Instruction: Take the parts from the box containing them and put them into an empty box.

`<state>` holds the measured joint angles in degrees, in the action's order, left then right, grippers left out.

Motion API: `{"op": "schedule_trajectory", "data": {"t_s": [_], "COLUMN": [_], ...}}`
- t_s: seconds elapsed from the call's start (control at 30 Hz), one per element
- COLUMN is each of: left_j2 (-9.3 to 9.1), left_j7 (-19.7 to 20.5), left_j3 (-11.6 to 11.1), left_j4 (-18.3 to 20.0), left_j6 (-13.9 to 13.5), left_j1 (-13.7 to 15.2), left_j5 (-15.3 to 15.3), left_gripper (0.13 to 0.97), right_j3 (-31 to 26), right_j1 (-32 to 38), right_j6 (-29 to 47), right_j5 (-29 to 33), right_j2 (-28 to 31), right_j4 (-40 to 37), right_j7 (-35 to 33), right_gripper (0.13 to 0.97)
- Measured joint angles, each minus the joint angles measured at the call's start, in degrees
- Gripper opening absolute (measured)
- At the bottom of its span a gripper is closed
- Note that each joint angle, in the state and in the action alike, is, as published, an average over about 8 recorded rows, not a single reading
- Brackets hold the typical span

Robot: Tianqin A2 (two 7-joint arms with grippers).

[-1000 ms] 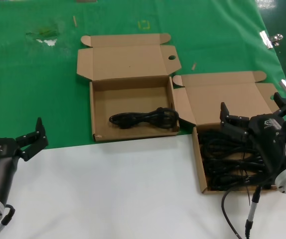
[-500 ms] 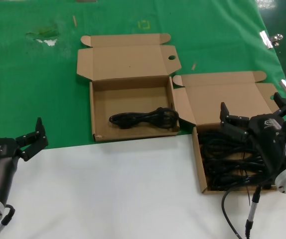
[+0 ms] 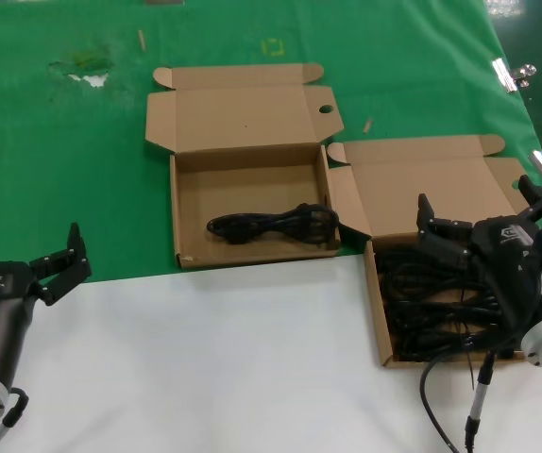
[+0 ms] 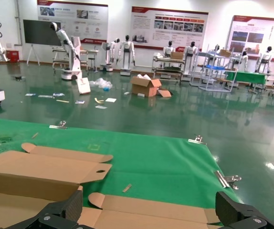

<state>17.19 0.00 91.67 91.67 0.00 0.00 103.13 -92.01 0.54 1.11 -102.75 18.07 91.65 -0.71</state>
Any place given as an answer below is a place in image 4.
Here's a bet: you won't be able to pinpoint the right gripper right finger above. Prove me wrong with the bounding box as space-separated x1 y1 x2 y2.
214 190 274 229

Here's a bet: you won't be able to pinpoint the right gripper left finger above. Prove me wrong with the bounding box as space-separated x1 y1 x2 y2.
14 189 84 229

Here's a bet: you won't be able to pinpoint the open cardboard mailer box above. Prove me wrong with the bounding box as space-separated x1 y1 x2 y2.
78 192 221 229
0 142 114 229

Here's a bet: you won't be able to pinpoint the large open cardboard box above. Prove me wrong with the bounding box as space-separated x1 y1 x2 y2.
130 73 163 98

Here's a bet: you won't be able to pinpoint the red box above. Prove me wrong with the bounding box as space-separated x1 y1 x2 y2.
6 49 21 63

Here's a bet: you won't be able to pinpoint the green table cloth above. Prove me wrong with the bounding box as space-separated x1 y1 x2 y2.
0 116 239 226

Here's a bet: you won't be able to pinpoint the upright cardboard panel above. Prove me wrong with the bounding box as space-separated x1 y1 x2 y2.
75 77 91 95

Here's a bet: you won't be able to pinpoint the clear plastic bags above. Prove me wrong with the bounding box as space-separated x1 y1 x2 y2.
89 78 113 92

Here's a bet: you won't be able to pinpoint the table with green cloth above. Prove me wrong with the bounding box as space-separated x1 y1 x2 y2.
224 70 268 93

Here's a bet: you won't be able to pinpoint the flat cardboard piece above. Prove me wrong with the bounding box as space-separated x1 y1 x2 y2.
157 88 173 98

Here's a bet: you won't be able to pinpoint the leaning white humanoid robot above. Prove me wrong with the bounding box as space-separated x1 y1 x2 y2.
50 22 84 81

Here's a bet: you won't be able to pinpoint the black stool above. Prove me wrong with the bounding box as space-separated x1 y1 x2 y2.
88 50 100 73

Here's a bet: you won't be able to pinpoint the bent white humanoid robot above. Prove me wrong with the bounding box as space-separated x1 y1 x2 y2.
100 38 121 72

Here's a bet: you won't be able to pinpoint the white work table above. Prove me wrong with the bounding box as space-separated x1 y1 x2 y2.
52 46 89 72

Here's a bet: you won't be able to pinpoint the white shelf trolley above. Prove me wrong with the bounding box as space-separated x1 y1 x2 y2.
151 52 186 84

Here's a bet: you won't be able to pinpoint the black display board on stand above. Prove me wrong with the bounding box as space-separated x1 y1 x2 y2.
22 19 63 67

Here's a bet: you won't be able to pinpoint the white metal frame rack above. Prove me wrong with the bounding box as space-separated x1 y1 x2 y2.
189 44 238 93

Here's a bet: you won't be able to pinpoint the red white wall poster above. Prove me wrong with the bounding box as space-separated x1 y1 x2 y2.
131 6 209 51
227 15 274 63
37 0 109 44

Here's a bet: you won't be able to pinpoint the grey wall conduit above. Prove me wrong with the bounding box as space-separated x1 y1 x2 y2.
15 0 23 46

